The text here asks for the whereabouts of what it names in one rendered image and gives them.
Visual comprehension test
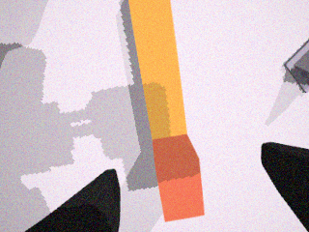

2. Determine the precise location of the orange bar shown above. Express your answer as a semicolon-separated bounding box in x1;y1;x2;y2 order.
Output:
128;0;205;221

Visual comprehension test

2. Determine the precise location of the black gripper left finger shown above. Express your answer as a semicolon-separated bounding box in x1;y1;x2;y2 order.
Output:
26;169;121;232

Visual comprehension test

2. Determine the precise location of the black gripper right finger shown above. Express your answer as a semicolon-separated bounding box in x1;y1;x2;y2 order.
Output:
262;142;309;232

